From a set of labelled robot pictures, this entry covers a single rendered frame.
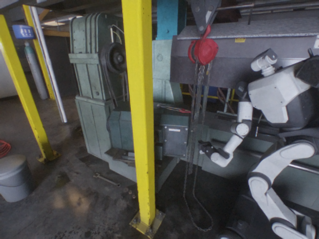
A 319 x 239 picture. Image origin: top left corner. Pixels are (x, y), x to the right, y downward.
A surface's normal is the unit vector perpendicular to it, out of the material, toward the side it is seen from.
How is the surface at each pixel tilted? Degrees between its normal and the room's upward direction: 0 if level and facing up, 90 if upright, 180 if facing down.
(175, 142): 90
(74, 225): 0
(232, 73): 90
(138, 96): 90
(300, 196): 90
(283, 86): 81
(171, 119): 45
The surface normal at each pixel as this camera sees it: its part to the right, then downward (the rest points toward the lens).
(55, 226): 0.00, -0.91
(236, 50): -0.49, 0.16
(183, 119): -0.14, -0.36
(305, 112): 0.22, 0.14
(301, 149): -0.64, 0.32
